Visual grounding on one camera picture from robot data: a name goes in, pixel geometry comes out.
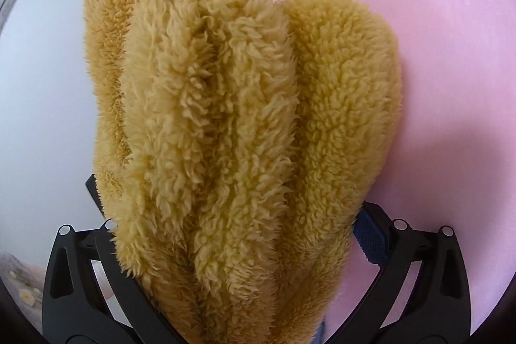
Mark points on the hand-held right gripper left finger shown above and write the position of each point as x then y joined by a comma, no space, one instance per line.
100,243

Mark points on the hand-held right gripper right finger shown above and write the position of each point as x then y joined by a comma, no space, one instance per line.
373,237

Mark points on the large yellow plush bear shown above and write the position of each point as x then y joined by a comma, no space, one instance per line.
225,126

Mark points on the floral patterned mat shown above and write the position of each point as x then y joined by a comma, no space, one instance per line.
20,281

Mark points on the pink printed blanket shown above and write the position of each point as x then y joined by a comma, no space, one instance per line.
443,66

